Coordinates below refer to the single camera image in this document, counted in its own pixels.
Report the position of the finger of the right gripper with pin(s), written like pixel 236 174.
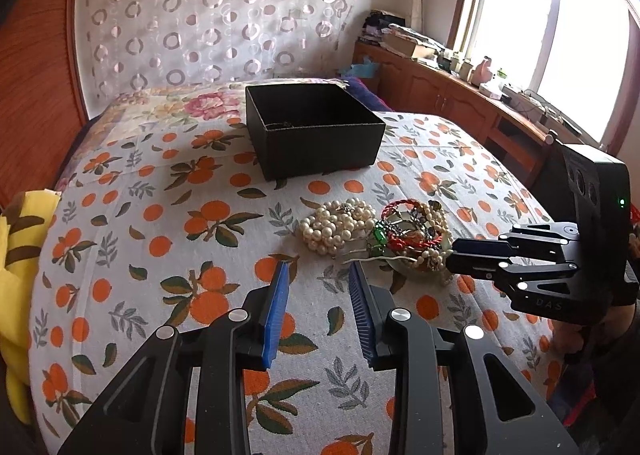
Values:
pixel 490 247
pixel 500 269

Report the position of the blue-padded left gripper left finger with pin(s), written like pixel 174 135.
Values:
pixel 143 409

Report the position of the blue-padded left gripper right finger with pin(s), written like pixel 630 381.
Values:
pixel 494 408

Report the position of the black square jewelry box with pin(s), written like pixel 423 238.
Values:
pixel 306 129

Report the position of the person's right hand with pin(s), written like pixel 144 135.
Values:
pixel 616 337

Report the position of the pale green jade bangle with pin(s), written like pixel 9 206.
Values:
pixel 432 269

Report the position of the pink ceramic figurine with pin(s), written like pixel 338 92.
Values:
pixel 482 72

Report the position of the wooden sideboard cabinet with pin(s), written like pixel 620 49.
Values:
pixel 408 86

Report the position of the orange-print white tablecloth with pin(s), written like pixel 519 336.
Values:
pixel 174 225

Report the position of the yellow plush toy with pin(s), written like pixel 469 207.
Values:
pixel 24 227

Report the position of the dark blue blanket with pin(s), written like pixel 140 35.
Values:
pixel 357 89

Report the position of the stack of books and papers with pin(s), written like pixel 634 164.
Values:
pixel 388 31

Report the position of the floral bed quilt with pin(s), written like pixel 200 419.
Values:
pixel 141 114

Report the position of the red-brown wooden wardrobe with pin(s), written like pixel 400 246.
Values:
pixel 42 109

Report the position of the circle-pattern sheer curtain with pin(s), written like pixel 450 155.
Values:
pixel 127 46

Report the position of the window with wooden frame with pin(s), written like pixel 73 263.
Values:
pixel 581 56

